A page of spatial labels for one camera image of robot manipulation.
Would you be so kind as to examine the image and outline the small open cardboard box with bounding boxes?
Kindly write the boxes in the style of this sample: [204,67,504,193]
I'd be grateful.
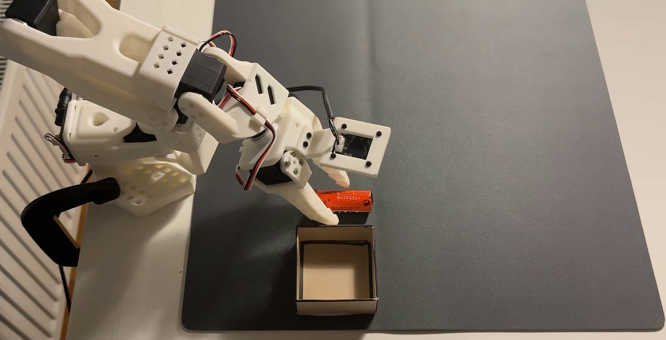
[295,224,379,316]

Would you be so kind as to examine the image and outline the black table clamp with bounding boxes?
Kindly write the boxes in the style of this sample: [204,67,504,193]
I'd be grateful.
[21,178,121,268]

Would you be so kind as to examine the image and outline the white radiator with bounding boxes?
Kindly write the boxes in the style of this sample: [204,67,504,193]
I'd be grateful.
[0,0,92,340]

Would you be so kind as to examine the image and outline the white square camera mount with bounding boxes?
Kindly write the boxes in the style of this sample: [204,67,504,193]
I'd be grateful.
[302,117,391,178]

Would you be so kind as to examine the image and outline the black camera cable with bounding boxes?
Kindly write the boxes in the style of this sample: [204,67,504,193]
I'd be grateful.
[287,85,341,140]

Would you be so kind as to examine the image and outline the black power cable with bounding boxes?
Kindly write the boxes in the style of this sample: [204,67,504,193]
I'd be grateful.
[54,87,74,127]

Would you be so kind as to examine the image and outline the dark grey table mat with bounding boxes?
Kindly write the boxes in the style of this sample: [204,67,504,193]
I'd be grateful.
[180,0,666,333]

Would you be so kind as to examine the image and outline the red black servo wire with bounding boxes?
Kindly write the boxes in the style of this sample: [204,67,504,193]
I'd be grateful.
[219,85,278,191]
[199,30,237,57]

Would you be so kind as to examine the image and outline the red rectangular packet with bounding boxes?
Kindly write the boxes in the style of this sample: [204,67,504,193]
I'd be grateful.
[316,189,374,213]

